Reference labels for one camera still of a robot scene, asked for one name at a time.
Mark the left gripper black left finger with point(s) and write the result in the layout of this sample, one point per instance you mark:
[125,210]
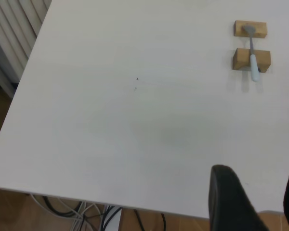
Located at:
[228,204]

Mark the white table leg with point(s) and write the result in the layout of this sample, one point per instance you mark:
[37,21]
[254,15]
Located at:
[114,220]

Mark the arched wooden block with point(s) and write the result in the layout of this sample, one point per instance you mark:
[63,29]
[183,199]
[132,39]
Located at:
[240,60]

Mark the flat wooden block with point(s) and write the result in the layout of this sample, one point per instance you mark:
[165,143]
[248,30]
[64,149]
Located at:
[260,30]

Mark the white pleated curtain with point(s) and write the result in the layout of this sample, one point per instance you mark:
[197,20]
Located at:
[12,31]

